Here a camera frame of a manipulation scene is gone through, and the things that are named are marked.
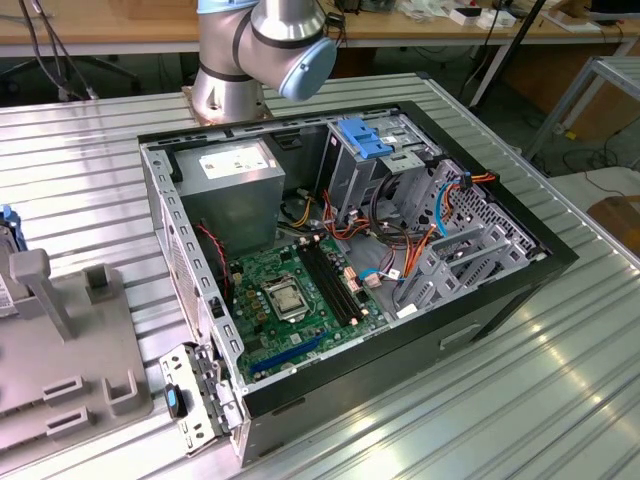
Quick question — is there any orange red power wire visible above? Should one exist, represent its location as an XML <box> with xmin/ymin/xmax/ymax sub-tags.
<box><xmin>447</xmin><ymin>171</ymin><xmax>499</xmax><ymax>224</ymax></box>

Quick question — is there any hard disk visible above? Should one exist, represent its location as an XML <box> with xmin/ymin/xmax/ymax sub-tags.
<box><xmin>0</xmin><ymin>204</ymin><xmax>26</xmax><ymax>321</ymax></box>

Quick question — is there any grey metal disk bay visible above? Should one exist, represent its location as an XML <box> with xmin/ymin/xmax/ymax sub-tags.
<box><xmin>394</xmin><ymin>222</ymin><xmax>547</xmax><ymax>321</ymax></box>

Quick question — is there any black RAM slot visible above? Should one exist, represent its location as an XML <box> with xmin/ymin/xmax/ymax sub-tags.
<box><xmin>298</xmin><ymin>239</ymin><xmax>354</xmax><ymax>326</ymax></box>
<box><xmin>312</xmin><ymin>237</ymin><xmax>364</xmax><ymax>317</ymax></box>

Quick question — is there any CPU socket with silver CPU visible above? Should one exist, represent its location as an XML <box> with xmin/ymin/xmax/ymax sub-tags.
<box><xmin>259</xmin><ymin>277</ymin><xmax>312</xmax><ymax>324</ymax></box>

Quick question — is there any grey optical drive cage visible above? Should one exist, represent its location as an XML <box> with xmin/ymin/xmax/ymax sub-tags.
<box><xmin>318</xmin><ymin>112</ymin><xmax>444</xmax><ymax>229</ymax></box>

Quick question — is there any grey power supply unit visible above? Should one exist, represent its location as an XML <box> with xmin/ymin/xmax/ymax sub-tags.
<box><xmin>172</xmin><ymin>137</ymin><xmax>287</xmax><ymax>261</ymax></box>

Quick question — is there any black case fan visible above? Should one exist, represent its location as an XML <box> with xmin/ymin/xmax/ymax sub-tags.
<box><xmin>195</xmin><ymin>218</ymin><xmax>235</xmax><ymax>307</ymax></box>

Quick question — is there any blue plastic drive latch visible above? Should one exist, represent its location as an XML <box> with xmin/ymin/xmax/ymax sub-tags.
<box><xmin>337</xmin><ymin>117</ymin><xmax>397</xmax><ymax>160</ymax></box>

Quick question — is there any green motherboard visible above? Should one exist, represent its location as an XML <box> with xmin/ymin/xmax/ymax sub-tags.
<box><xmin>227</xmin><ymin>233</ymin><xmax>392</xmax><ymax>386</ymax></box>

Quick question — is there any blue expansion slot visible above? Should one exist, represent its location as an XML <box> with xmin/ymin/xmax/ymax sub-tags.
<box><xmin>249</xmin><ymin>332</ymin><xmax>330</xmax><ymax>377</ymax></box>

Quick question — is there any black open PC case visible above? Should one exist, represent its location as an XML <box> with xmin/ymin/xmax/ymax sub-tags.
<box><xmin>137</xmin><ymin>99</ymin><xmax>580</xmax><ymax>469</ymax></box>

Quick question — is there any blue black latch clip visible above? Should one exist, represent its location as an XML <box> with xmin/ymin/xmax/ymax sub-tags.
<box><xmin>162</xmin><ymin>382</ymin><xmax>190</xmax><ymax>420</ymax></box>

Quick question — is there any wooden desk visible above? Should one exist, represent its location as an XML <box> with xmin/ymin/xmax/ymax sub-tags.
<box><xmin>329</xmin><ymin>0</ymin><xmax>640</xmax><ymax>51</ymax></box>
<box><xmin>0</xmin><ymin>0</ymin><xmax>201</xmax><ymax>57</ymax></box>

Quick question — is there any small white box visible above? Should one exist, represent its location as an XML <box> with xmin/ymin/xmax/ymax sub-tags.
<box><xmin>477</xmin><ymin>10</ymin><xmax>517</xmax><ymax>30</ymax></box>
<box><xmin>448</xmin><ymin>5</ymin><xmax>485</xmax><ymax>27</ymax></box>

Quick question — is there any grey parts rack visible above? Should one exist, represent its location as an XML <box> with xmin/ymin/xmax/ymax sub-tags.
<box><xmin>0</xmin><ymin>248</ymin><xmax>154</xmax><ymax>442</ymax></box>

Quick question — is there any black slanted stand pole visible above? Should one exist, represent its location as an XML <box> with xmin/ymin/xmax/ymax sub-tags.
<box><xmin>467</xmin><ymin>0</ymin><xmax>549</xmax><ymax>109</ymax></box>

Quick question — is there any large brown cardboard box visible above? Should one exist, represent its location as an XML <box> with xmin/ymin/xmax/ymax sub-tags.
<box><xmin>569</xmin><ymin>74</ymin><xmax>640</xmax><ymax>142</ymax></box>

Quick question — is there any yellow wire bundle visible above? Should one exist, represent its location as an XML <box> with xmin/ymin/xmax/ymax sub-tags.
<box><xmin>288</xmin><ymin>188</ymin><xmax>315</xmax><ymax>229</ymax></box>

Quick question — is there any orange red wire bundle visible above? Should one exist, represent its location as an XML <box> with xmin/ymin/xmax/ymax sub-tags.
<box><xmin>319</xmin><ymin>192</ymin><xmax>439</xmax><ymax>281</ymax></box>

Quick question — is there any white plug blue wire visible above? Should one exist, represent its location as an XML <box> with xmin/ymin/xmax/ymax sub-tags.
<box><xmin>359</xmin><ymin>267</ymin><xmax>402</xmax><ymax>290</ymax></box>

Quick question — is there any black cable bundle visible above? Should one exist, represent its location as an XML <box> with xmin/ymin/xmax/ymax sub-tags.
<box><xmin>369</xmin><ymin>172</ymin><xmax>419</xmax><ymax>247</ymax></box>

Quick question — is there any grey slot cover bracket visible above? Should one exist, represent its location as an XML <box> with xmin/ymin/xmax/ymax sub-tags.
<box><xmin>158</xmin><ymin>341</ymin><xmax>247</xmax><ymax>457</ymax></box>

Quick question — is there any grey robot cable bundle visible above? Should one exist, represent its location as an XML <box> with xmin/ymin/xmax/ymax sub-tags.
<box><xmin>18</xmin><ymin>0</ymin><xmax>101</xmax><ymax>101</ymax></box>

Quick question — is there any aluminium profile frame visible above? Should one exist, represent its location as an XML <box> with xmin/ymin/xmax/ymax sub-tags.
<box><xmin>529</xmin><ymin>54</ymin><xmax>640</xmax><ymax>166</ymax></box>

